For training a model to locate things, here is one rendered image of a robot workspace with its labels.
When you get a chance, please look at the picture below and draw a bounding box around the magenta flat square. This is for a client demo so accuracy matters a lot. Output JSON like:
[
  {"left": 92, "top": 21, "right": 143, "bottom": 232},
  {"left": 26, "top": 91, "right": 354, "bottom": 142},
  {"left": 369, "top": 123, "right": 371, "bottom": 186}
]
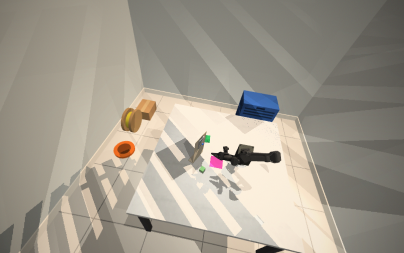
[{"left": 209, "top": 156, "right": 223, "bottom": 169}]

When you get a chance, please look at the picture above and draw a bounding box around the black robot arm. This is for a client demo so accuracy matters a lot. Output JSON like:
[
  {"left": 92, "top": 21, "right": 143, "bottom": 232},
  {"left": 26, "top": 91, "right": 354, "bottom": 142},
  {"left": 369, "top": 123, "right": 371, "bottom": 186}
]
[{"left": 223, "top": 146, "right": 281, "bottom": 166}]

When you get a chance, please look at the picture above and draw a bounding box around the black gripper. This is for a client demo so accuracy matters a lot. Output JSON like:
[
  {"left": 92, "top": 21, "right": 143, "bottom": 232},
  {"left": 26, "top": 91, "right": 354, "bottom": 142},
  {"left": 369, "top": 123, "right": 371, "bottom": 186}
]
[{"left": 211, "top": 152, "right": 231, "bottom": 161}]

